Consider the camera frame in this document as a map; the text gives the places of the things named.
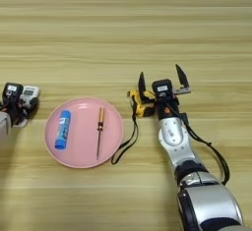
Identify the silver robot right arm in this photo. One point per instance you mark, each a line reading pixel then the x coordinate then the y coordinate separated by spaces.
pixel 183 153

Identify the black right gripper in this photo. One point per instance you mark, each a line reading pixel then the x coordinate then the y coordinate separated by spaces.
pixel 168 108

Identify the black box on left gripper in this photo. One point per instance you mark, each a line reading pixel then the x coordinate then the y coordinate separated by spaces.
pixel 12 92

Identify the pink round plate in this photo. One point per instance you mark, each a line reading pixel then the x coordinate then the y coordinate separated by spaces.
pixel 83 133

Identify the blue glue stick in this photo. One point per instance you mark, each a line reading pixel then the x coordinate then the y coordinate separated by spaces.
pixel 63 130

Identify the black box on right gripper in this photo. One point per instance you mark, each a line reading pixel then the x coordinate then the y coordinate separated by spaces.
pixel 161 89

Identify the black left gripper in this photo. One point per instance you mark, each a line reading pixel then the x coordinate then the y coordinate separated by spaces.
pixel 14 112

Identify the yellow black tape measure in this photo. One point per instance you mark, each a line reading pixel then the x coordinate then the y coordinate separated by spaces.
pixel 144 105

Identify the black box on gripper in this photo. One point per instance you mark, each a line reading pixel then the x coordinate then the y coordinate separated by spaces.
pixel 161 89
pixel 12 92

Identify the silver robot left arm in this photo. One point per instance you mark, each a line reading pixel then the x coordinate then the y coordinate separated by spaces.
pixel 4 123

